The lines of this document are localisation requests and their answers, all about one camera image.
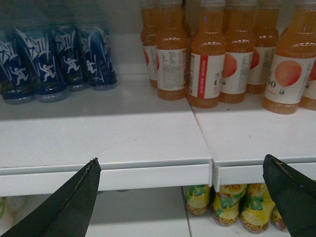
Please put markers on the lemon tea bottle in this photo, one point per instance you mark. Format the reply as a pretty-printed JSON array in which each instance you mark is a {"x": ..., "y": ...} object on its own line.
[
  {"x": 257, "y": 208},
  {"x": 225, "y": 209},
  {"x": 197, "y": 199}
]

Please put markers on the lemon tea bottle middle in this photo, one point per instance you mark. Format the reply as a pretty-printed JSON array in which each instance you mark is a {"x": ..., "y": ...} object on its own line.
[{"x": 225, "y": 209}]

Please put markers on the orange juice bottle text label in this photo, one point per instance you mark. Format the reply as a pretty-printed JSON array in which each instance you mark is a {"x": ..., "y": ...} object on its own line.
[{"x": 171, "y": 43}]

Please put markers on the orange juice bottle rear left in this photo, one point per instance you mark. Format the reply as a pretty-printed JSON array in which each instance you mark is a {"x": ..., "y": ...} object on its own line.
[{"x": 150, "y": 20}]

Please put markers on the blue sports drink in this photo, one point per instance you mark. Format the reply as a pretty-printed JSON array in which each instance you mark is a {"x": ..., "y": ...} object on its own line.
[
  {"x": 34, "y": 39},
  {"x": 94, "y": 36},
  {"x": 68, "y": 49},
  {"x": 15, "y": 79}
]

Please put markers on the lemon tea bottle right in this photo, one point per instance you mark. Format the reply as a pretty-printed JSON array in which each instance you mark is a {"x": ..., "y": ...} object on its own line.
[{"x": 257, "y": 208}]

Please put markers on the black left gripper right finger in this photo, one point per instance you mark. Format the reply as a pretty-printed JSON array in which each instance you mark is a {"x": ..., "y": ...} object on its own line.
[{"x": 294, "y": 195}]

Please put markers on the orange juice bottle front right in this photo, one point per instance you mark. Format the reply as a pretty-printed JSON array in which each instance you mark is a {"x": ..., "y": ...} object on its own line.
[{"x": 293, "y": 61}]

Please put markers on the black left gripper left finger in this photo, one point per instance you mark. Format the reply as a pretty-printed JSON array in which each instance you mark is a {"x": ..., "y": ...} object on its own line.
[{"x": 67, "y": 212}]

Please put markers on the orange juice bottle peach label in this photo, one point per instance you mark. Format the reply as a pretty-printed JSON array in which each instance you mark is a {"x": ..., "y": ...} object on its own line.
[{"x": 240, "y": 42}]

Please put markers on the white upper shelf right board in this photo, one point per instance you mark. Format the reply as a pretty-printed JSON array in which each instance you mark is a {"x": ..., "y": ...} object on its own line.
[{"x": 239, "y": 136}]

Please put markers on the orange juice bottle far right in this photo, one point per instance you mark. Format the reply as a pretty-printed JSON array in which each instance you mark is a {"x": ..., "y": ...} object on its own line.
[{"x": 308, "y": 100}]

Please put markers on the orange juice bottle red stripe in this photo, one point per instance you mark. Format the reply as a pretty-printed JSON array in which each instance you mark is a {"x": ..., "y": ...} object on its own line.
[{"x": 207, "y": 56}]

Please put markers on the lemon tea bottle left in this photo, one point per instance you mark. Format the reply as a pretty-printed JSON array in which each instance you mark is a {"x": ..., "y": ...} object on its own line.
[{"x": 197, "y": 199}]

